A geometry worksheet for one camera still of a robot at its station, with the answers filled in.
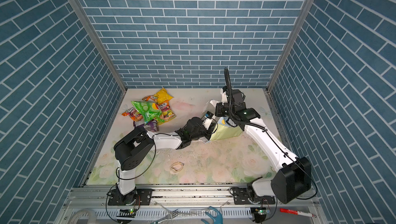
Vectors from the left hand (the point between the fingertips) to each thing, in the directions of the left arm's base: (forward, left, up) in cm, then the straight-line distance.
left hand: (219, 128), depth 87 cm
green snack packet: (+12, +42, +1) cm, 43 cm away
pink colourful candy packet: (+16, +33, -8) cm, 37 cm away
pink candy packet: (+14, +54, -6) cm, 56 cm away
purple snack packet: (+7, +41, -8) cm, 42 cm away
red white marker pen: (-38, -27, -8) cm, 47 cm away
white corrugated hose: (-38, +60, -9) cm, 71 cm away
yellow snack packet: (+32, +38, -8) cm, 51 cm away
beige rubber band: (-17, +24, -11) cm, 31 cm away
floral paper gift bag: (-6, 0, +8) cm, 10 cm away
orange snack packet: (+29, +46, -6) cm, 55 cm away
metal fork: (-39, +24, -9) cm, 47 cm away
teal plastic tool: (-41, +3, -8) cm, 42 cm away
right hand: (+6, +3, +14) cm, 16 cm away
